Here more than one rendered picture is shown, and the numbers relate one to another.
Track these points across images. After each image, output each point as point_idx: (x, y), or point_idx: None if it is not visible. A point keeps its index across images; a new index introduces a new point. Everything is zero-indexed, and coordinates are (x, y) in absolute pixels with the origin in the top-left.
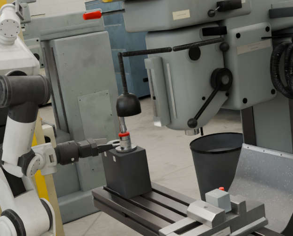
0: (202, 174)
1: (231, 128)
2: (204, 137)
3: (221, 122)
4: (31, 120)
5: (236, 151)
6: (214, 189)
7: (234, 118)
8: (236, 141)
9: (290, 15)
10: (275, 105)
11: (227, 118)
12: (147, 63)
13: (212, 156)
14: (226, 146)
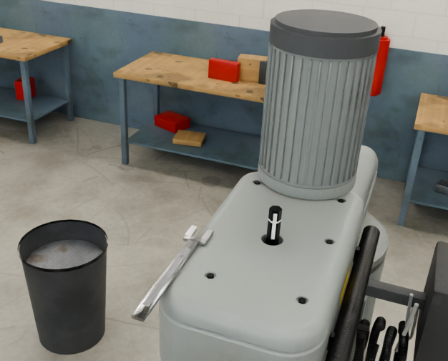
0: (44, 296)
1: (11, 153)
2: (33, 232)
3: None
4: None
5: (94, 262)
6: (63, 312)
7: (9, 133)
8: (77, 231)
9: (381, 298)
10: None
11: None
12: None
13: (62, 274)
14: (63, 238)
